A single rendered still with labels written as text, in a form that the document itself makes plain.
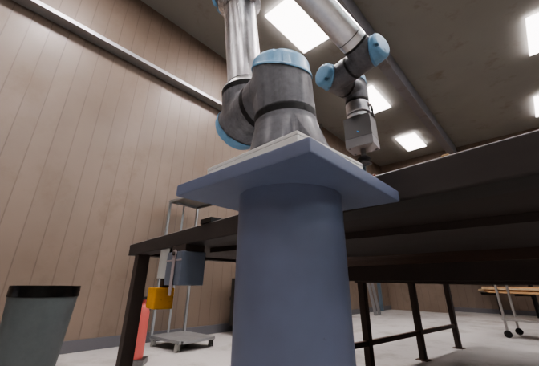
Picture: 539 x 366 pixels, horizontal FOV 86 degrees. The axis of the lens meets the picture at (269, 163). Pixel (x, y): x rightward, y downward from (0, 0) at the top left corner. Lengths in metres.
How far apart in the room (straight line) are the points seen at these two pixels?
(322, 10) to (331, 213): 0.57
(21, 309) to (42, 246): 1.11
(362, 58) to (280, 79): 0.39
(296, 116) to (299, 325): 0.30
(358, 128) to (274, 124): 0.49
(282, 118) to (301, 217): 0.17
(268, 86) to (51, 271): 3.89
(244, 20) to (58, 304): 2.87
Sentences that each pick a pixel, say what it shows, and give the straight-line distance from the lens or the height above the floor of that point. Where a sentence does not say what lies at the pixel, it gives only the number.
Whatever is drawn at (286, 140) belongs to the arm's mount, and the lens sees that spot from 0.39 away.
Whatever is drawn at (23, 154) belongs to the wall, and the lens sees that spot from 4.34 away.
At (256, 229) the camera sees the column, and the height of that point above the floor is 0.79.
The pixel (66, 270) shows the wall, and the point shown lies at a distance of 4.26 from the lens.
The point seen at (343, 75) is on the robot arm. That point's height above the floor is 1.28.
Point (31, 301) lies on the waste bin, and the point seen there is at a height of 0.57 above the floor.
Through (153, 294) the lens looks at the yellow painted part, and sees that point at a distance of 1.37.
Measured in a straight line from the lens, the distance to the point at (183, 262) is 1.17.
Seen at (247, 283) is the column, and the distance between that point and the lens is 0.42.
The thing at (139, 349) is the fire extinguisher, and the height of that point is 0.13.
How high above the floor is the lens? 0.72
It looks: 23 degrees up
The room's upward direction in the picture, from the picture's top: 1 degrees clockwise
